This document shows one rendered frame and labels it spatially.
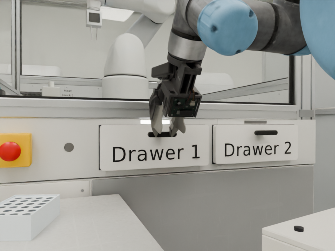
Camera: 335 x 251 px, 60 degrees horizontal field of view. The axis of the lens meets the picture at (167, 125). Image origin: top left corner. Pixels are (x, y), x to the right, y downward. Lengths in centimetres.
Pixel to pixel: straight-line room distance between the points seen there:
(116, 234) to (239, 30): 35
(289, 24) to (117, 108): 44
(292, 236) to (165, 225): 57
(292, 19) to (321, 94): 204
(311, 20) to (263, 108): 72
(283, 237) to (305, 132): 78
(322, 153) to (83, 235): 221
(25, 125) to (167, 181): 37
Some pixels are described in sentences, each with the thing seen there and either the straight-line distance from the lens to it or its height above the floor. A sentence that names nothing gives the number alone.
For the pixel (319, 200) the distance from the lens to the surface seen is 260.
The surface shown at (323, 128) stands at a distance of 251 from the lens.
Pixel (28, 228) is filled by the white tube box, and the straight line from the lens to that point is 50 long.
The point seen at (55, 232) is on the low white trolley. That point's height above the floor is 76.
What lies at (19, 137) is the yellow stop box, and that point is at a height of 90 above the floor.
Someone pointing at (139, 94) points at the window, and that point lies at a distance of 77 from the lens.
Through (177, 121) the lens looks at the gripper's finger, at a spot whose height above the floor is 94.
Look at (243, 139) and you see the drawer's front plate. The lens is 86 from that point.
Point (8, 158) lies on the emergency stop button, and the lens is 67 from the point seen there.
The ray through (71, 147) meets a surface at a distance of 73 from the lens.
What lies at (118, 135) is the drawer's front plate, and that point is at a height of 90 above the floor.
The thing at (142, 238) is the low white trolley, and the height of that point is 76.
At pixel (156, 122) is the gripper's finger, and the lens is 66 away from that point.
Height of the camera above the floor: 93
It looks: 1 degrees down
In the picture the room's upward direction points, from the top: straight up
